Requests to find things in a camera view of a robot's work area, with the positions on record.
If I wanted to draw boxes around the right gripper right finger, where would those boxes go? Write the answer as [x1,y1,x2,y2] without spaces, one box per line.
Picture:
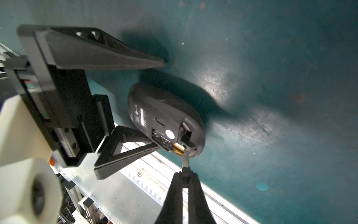
[188,171,216,224]

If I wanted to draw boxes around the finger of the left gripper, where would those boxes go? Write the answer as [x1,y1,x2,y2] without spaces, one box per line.
[94,126,161,180]
[35,27,166,70]

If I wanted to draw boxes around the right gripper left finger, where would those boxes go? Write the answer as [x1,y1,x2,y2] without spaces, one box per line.
[155,172,183,224]

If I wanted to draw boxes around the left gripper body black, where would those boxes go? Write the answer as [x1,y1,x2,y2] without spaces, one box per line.
[5,25,114,167]

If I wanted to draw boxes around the black wireless mouse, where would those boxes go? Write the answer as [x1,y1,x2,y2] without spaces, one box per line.
[127,83,206,158]

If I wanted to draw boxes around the gold black AA battery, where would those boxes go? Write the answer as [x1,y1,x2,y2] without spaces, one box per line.
[172,143,185,156]

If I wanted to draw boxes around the green table mat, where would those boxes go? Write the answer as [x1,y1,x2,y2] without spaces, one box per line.
[1,1,358,224]

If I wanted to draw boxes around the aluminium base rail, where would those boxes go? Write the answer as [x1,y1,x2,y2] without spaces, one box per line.
[0,41,261,224]

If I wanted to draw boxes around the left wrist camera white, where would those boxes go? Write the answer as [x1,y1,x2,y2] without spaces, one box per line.
[1,95,62,224]

